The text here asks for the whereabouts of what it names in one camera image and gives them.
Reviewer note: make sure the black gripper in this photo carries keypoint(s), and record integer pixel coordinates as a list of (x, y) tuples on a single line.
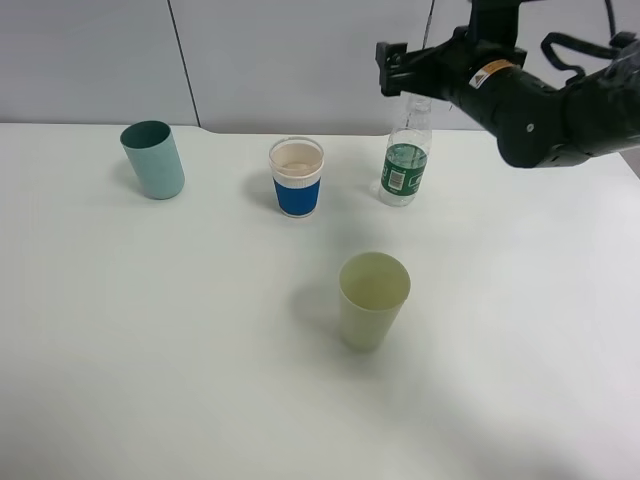
[(440, 72)]

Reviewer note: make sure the paper cup with blue sleeve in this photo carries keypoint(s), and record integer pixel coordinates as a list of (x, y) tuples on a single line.
[(296, 165)]

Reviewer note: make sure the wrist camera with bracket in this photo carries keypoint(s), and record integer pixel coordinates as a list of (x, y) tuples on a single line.
[(494, 21)]

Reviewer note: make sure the pale green plastic cup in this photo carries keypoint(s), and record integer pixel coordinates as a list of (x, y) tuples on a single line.
[(373, 288)]

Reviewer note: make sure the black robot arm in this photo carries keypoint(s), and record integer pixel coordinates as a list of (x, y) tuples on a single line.
[(535, 125)]

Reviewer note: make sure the teal plastic cup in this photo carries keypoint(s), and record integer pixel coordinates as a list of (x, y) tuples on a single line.
[(152, 152)]

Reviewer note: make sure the clear water bottle green label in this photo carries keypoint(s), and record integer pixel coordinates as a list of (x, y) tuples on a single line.
[(407, 153)]

